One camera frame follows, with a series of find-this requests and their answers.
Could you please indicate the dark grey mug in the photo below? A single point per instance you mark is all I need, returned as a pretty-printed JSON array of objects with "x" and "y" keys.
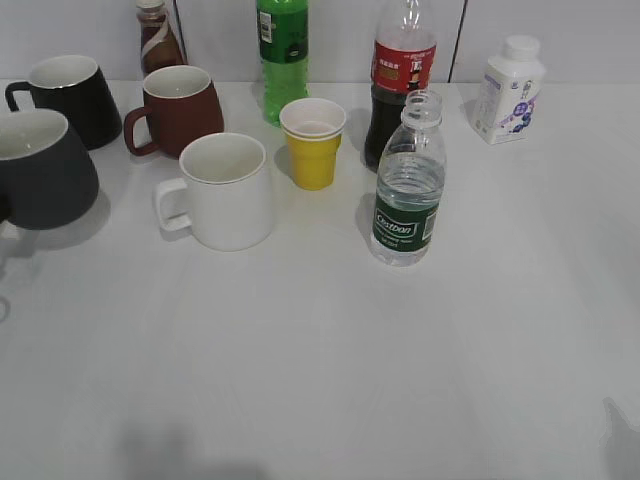
[{"x": 48, "y": 178}]

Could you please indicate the cola bottle red label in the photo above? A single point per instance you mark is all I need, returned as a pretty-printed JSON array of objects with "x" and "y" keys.
[{"x": 403, "y": 56}]

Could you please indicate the white mug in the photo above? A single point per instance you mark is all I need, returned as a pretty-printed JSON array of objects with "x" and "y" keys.
[{"x": 224, "y": 194}]

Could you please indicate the green soda bottle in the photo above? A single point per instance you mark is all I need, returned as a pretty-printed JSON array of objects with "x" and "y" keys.
[{"x": 283, "y": 37}]

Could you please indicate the black mug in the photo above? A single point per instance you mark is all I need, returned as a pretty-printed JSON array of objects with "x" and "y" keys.
[{"x": 75, "y": 86}]

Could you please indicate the clear water bottle green label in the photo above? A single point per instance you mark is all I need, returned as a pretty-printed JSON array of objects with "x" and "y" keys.
[{"x": 410, "y": 183}]

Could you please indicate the yellow paper cup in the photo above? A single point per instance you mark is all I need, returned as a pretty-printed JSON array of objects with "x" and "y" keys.
[{"x": 313, "y": 130}]

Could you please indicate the dark red mug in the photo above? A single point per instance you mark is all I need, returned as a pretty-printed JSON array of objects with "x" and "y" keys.
[{"x": 180, "y": 105}]

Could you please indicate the brown swirl drink bottle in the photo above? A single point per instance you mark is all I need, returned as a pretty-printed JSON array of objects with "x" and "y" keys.
[{"x": 159, "y": 47}]

